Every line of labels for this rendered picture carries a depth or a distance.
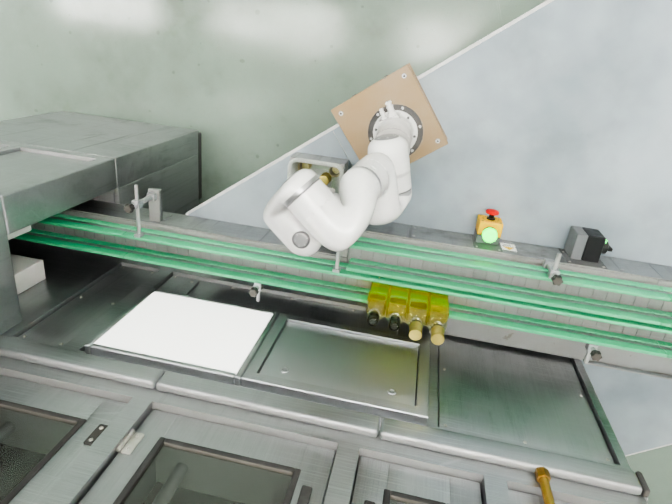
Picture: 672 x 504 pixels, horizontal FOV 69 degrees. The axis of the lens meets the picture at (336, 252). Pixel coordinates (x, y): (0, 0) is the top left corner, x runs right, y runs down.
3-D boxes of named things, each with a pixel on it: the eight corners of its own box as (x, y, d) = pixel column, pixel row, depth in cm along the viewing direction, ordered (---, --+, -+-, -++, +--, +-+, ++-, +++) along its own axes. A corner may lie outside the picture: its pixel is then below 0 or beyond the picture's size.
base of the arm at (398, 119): (363, 109, 139) (356, 120, 125) (406, 92, 135) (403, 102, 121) (381, 160, 144) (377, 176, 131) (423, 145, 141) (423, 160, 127)
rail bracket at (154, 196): (159, 218, 172) (122, 241, 152) (157, 171, 165) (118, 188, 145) (172, 220, 171) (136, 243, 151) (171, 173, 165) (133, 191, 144)
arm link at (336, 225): (354, 148, 98) (326, 171, 86) (398, 199, 99) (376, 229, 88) (311, 187, 106) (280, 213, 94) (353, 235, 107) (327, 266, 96)
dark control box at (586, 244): (563, 248, 153) (569, 258, 145) (570, 224, 150) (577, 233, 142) (590, 252, 152) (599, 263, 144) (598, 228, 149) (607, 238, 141)
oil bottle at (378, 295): (372, 286, 156) (363, 319, 136) (374, 270, 154) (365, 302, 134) (389, 289, 155) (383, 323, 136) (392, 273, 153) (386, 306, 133)
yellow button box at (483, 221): (473, 234, 157) (475, 242, 150) (478, 212, 154) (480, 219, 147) (495, 237, 156) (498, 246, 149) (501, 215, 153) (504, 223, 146)
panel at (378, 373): (152, 295, 161) (84, 354, 130) (152, 287, 160) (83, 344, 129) (428, 348, 149) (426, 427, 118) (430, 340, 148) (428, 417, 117)
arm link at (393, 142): (408, 122, 123) (406, 137, 109) (413, 172, 129) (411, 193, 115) (370, 126, 125) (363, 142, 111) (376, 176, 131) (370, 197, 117)
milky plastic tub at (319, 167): (291, 217, 166) (283, 225, 158) (295, 151, 157) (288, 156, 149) (341, 225, 164) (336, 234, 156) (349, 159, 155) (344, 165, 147)
